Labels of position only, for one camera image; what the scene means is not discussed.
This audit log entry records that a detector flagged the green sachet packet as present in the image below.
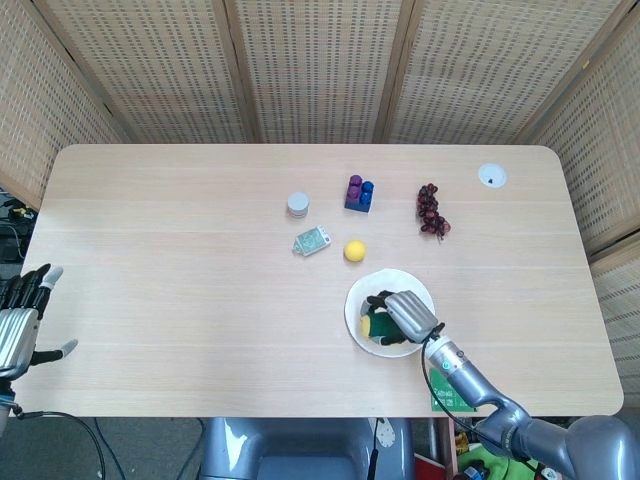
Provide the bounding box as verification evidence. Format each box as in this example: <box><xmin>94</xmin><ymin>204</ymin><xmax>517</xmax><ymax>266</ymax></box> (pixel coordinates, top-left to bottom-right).
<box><xmin>429</xmin><ymin>367</ymin><xmax>479</xmax><ymax>414</ymax></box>

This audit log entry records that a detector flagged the white table cable grommet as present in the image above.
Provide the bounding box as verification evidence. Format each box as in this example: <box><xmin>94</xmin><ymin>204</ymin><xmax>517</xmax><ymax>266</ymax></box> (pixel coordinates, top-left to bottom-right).
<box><xmin>477</xmin><ymin>162</ymin><xmax>509</xmax><ymax>189</ymax></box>

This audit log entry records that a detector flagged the red box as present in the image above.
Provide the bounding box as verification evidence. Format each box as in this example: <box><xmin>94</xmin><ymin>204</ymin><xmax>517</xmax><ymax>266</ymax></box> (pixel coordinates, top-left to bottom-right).
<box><xmin>414</xmin><ymin>456</ymin><xmax>454</xmax><ymax>480</ymax></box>

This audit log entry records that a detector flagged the white perforated bracket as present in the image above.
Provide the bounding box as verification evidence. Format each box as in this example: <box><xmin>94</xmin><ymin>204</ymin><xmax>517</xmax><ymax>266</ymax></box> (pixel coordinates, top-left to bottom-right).
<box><xmin>374</xmin><ymin>418</ymin><xmax>397</xmax><ymax>454</ymax></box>

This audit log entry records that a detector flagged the green plush toy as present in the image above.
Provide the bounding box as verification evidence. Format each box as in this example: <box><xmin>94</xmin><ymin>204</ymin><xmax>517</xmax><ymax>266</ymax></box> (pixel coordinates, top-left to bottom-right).
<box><xmin>457</xmin><ymin>443</ymin><xmax>544</xmax><ymax>480</ymax></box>

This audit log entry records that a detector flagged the grey robot torso base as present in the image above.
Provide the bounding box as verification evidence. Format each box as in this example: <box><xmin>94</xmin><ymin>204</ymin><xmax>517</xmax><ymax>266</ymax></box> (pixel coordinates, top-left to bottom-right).
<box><xmin>198</xmin><ymin>416</ymin><xmax>416</xmax><ymax>480</ymax></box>

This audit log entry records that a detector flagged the yellow ball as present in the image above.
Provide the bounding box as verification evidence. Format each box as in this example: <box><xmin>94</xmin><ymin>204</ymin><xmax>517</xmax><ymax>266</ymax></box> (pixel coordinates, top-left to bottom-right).
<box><xmin>343</xmin><ymin>239</ymin><xmax>369</xmax><ymax>263</ymax></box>

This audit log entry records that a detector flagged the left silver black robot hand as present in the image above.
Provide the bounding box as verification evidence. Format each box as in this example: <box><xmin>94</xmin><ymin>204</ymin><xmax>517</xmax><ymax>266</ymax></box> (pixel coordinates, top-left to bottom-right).
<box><xmin>0</xmin><ymin>263</ymin><xmax>80</xmax><ymax>381</ymax></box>

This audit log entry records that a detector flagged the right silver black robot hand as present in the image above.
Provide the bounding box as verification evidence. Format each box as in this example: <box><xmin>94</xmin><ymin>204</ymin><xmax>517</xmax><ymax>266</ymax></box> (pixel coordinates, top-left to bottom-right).
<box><xmin>365</xmin><ymin>288</ymin><xmax>446</xmax><ymax>348</ymax></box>

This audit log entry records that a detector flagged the blue purple toy block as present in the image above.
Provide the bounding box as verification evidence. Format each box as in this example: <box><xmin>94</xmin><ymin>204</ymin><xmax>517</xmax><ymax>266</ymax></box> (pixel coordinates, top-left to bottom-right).
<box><xmin>342</xmin><ymin>174</ymin><xmax>376</xmax><ymax>216</ymax></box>

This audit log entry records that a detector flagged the white round plate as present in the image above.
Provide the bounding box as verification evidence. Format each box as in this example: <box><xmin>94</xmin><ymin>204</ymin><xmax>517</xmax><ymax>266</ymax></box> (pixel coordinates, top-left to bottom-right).
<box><xmin>343</xmin><ymin>268</ymin><xmax>436</xmax><ymax>358</ymax></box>

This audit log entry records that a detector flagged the black equipment with cables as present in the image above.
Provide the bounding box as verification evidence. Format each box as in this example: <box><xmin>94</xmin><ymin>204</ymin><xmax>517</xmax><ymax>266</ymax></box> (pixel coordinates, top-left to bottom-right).
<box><xmin>0</xmin><ymin>185</ymin><xmax>39</xmax><ymax>264</ymax></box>

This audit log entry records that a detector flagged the bamboo screen panel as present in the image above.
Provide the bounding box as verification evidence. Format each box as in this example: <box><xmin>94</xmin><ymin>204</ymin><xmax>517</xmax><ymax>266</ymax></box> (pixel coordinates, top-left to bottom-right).
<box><xmin>0</xmin><ymin>0</ymin><xmax>129</xmax><ymax>211</ymax></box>
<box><xmin>588</xmin><ymin>247</ymin><xmax>640</xmax><ymax>384</ymax></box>
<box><xmin>212</xmin><ymin>0</ymin><xmax>417</xmax><ymax>146</ymax></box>
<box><xmin>32</xmin><ymin>0</ymin><xmax>259</xmax><ymax>146</ymax></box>
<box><xmin>373</xmin><ymin>0</ymin><xmax>640</xmax><ymax>146</ymax></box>
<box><xmin>517</xmin><ymin>14</ymin><xmax>640</xmax><ymax>259</ymax></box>

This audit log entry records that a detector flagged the black floor cable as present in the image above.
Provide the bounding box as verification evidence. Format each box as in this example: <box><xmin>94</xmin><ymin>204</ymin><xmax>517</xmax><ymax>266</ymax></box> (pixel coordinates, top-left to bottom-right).
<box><xmin>19</xmin><ymin>409</ymin><xmax>107</xmax><ymax>480</ymax></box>

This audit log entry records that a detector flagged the clear packaged green card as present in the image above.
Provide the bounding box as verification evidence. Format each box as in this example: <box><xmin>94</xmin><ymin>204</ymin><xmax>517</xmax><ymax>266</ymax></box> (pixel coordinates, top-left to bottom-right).
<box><xmin>291</xmin><ymin>225</ymin><xmax>333</xmax><ymax>258</ymax></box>

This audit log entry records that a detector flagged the green yellow sponge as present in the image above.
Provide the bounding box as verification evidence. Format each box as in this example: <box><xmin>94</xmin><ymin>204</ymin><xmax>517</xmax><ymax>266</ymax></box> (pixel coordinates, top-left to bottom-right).
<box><xmin>359</xmin><ymin>309</ymin><xmax>407</xmax><ymax>346</ymax></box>

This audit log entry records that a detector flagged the wooden table leg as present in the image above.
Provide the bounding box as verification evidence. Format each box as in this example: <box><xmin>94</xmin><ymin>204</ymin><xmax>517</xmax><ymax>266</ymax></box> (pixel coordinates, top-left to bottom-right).
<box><xmin>428</xmin><ymin>417</ymin><xmax>460</xmax><ymax>480</ymax></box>

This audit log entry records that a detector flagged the dark purple grape bunch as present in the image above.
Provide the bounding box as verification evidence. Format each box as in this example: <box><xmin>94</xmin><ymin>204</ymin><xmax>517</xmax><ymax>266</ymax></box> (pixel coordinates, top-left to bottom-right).
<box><xmin>416</xmin><ymin>183</ymin><xmax>454</xmax><ymax>244</ymax></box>

